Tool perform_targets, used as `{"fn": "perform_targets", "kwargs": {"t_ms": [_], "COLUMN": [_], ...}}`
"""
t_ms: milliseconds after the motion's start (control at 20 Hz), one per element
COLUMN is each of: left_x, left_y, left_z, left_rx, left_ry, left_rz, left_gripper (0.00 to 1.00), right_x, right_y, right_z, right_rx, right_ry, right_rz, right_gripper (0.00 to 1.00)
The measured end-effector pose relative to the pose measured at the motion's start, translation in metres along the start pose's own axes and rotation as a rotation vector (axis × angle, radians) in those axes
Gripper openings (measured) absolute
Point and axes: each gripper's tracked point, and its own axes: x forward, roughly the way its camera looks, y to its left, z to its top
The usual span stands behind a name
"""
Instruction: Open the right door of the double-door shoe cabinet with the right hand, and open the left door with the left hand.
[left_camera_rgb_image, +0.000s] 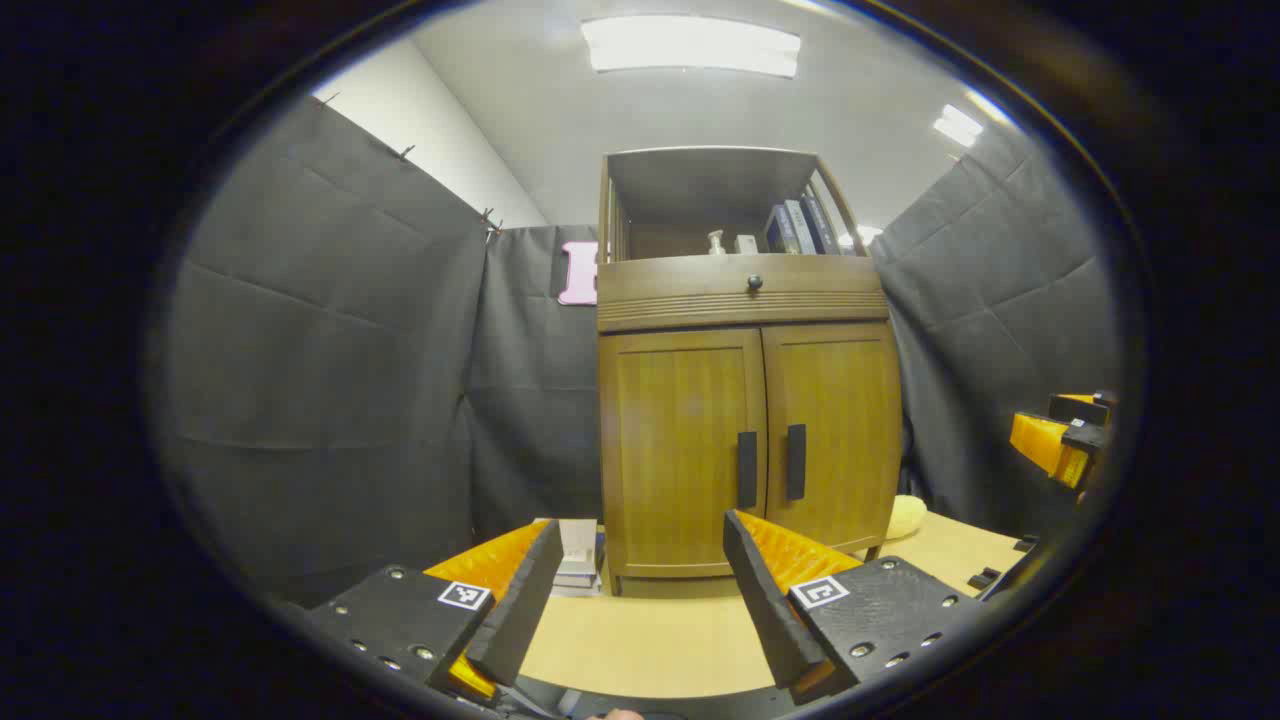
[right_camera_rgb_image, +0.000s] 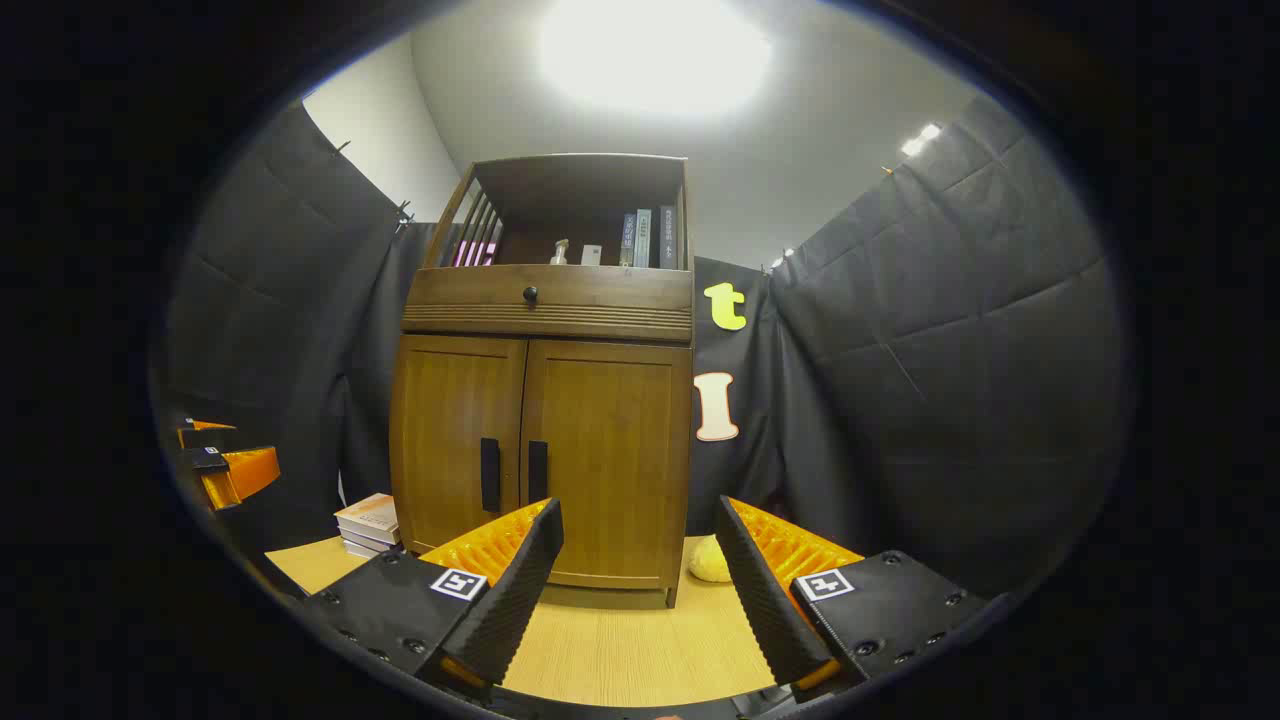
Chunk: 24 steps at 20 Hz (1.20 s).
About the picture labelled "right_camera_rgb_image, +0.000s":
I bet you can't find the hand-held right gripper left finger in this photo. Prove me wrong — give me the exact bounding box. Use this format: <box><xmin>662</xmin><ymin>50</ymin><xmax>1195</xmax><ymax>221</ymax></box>
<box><xmin>300</xmin><ymin>497</ymin><xmax>564</xmax><ymax>691</ymax></box>

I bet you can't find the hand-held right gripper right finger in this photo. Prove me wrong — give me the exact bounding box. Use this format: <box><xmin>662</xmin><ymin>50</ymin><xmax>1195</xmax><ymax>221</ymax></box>
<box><xmin>715</xmin><ymin>495</ymin><xmax>991</xmax><ymax>691</ymax></box>

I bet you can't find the wooden shoe cabinet door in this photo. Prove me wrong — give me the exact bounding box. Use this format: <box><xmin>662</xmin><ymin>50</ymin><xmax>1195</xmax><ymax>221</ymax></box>
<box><xmin>520</xmin><ymin>340</ymin><xmax>693</xmax><ymax>591</ymax></box>
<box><xmin>390</xmin><ymin>335</ymin><xmax>528</xmax><ymax>556</ymax></box>

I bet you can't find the wooden double-door shoe cabinet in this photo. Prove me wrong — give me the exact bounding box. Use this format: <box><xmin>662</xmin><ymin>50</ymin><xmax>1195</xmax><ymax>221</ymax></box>
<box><xmin>388</xmin><ymin>153</ymin><xmax>694</xmax><ymax>609</ymax></box>

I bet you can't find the yellow round sponge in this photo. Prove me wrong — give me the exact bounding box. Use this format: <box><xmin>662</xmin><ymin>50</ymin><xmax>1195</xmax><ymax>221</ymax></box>
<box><xmin>687</xmin><ymin>535</ymin><xmax>734</xmax><ymax>583</ymax></box>

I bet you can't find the white orange cover book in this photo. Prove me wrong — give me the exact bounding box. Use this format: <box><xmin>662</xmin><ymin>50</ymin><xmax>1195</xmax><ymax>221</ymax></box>
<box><xmin>335</xmin><ymin>493</ymin><xmax>401</xmax><ymax>533</ymax></box>

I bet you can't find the black backdrop cloth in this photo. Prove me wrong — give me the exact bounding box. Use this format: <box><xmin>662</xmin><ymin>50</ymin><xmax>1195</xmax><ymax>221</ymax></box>
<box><xmin>150</xmin><ymin>95</ymin><xmax>1136</xmax><ymax>601</ymax></box>

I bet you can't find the wooden drawer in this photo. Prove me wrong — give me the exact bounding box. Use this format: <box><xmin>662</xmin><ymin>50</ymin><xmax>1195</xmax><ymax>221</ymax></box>
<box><xmin>408</xmin><ymin>265</ymin><xmax>693</xmax><ymax>311</ymax></box>

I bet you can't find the large ceiling light panel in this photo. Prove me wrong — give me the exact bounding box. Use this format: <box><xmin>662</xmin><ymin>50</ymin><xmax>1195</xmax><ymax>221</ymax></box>
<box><xmin>540</xmin><ymin>0</ymin><xmax>773</xmax><ymax>116</ymax></box>

